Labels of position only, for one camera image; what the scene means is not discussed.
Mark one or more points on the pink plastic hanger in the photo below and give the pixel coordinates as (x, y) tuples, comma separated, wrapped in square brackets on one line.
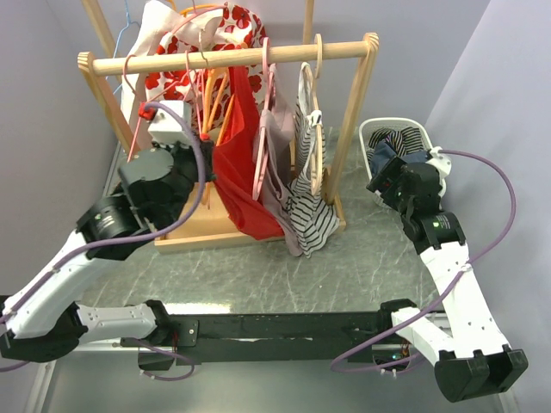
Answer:
[(262, 150)]

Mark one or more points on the white perforated plastic basket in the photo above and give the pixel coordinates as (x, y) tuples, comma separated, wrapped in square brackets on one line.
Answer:
[(367, 127)]

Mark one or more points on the dark striped tank top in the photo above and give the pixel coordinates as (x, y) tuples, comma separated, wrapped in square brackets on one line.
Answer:
[(405, 141)]

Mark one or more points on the blue wire hanger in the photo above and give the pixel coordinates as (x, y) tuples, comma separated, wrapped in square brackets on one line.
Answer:
[(130, 27)]

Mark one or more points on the pale pink tank top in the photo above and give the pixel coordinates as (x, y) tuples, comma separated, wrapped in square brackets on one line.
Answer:
[(278, 175)]

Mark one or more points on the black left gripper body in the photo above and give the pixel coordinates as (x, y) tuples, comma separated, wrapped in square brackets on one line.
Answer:
[(208, 174)]

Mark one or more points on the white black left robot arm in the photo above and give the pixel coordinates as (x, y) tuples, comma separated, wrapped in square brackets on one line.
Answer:
[(45, 320)]

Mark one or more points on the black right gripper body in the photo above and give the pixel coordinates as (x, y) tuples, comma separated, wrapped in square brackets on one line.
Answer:
[(393, 194)]

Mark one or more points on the red tank top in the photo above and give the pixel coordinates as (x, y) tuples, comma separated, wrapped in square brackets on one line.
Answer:
[(233, 163)]

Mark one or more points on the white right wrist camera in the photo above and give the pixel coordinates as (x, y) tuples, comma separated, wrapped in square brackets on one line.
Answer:
[(440, 161)]

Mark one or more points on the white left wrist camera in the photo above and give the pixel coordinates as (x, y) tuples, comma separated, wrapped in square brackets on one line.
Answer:
[(156, 127)]

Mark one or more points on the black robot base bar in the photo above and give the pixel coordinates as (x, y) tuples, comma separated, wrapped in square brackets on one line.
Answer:
[(270, 337)]

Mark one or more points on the wooden clothes rack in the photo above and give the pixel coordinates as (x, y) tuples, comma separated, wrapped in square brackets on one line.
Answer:
[(94, 69)]

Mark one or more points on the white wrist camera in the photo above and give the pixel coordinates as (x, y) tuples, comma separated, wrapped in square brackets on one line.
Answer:
[(156, 127), (440, 161)]

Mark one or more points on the white black striped tank top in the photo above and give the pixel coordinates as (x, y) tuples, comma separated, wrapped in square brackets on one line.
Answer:
[(312, 218)]

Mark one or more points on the orange hanger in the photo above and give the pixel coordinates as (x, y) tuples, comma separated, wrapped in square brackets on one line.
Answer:
[(212, 92)]

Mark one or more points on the navy blue tank top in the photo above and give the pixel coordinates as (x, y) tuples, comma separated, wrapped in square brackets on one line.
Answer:
[(382, 154)]

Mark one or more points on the red floral white dress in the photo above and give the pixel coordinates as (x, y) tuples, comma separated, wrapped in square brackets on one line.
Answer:
[(202, 30)]

